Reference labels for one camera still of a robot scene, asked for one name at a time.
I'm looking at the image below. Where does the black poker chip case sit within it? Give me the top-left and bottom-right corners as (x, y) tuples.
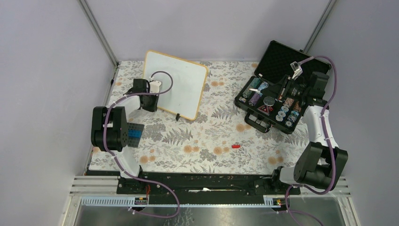
(234, 40), (332, 134)

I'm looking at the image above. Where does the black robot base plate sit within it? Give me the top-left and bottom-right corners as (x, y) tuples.
(86, 169), (302, 206)

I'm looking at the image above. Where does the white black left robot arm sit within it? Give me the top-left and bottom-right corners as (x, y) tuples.
(91, 79), (162, 194)

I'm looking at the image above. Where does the yellow framed whiteboard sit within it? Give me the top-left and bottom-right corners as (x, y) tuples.
(143, 50), (208, 121)

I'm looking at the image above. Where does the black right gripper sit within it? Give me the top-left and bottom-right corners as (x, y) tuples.
(260, 75), (309, 102)

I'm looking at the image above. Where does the grey blue lego plate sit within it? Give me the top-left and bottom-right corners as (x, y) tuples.
(127, 122), (144, 148)

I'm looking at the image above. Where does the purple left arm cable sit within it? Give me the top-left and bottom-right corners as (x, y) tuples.
(102, 71), (182, 219)

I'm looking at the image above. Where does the grey slotted cable duct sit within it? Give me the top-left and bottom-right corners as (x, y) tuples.
(80, 194), (285, 208)

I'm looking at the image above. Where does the aluminium frame rail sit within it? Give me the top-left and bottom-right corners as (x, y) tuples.
(77, 0), (119, 68)

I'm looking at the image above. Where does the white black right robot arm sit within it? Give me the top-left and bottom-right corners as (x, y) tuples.
(266, 72), (348, 194)

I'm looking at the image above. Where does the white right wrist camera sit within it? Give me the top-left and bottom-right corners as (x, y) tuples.
(290, 62), (303, 80)

